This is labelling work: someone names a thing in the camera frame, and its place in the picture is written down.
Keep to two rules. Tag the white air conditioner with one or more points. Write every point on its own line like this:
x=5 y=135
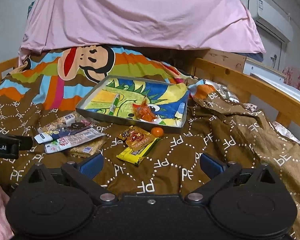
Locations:
x=269 y=19

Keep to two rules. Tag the pink bed sheet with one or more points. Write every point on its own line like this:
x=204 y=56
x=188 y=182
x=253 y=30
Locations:
x=225 y=25

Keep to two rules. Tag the blue white snack bar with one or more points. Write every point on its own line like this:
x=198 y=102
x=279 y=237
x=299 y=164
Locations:
x=49 y=136

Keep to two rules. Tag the brown monkey print blanket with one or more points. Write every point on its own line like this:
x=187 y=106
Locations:
x=224 y=129

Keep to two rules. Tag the green sausage stick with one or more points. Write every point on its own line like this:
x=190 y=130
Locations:
x=114 y=104

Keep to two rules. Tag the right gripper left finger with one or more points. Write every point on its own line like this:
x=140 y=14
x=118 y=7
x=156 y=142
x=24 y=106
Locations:
x=92 y=166

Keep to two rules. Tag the nut mix snack packet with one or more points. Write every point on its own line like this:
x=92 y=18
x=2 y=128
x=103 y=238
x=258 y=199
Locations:
x=65 y=122

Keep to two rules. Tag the dark chocolate candy packet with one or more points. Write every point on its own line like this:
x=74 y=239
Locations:
x=81 y=125

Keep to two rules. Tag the pink white packet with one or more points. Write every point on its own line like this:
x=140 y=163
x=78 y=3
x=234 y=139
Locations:
x=71 y=141

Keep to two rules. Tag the wooden bed frame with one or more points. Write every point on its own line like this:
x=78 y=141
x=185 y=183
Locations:
x=55 y=81

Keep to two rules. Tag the yellow snack bar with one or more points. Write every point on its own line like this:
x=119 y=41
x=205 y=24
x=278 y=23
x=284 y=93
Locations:
x=135 y=157

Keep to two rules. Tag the metal tray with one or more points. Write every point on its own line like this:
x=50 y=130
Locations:
x=132 y=122

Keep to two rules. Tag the small orange tangerine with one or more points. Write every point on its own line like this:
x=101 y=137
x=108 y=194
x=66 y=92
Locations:
x=157 y=132

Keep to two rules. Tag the gold red snack packet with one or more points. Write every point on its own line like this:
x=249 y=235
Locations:
x=136 y=138

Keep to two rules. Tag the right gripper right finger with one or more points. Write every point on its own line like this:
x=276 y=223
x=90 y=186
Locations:
x=211 y=166

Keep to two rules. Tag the granola bar clear wrapper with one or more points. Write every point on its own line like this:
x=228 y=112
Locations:
x=87 y=149

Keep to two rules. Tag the white cabinet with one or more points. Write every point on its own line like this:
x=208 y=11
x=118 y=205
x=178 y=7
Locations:
x=256 y=68

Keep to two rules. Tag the orange snack packet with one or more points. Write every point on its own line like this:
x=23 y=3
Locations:
x=143 y=111

